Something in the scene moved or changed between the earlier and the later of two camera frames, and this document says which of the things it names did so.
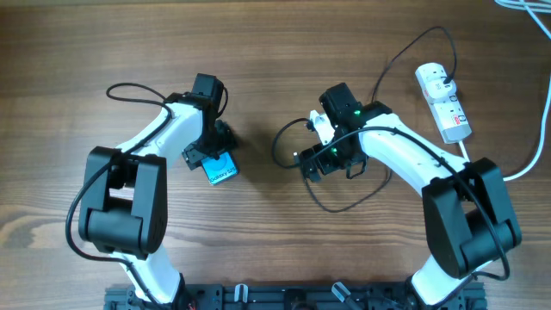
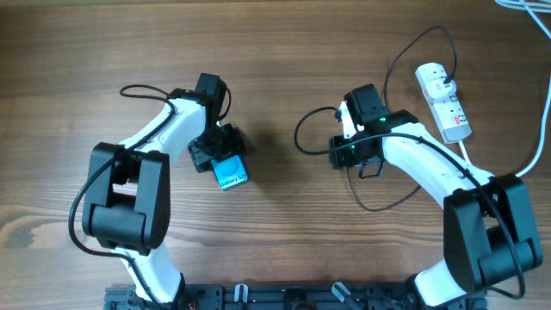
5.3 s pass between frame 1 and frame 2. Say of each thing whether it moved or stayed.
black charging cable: moved
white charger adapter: stayed
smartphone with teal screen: moved
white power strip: stayed
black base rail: stayed
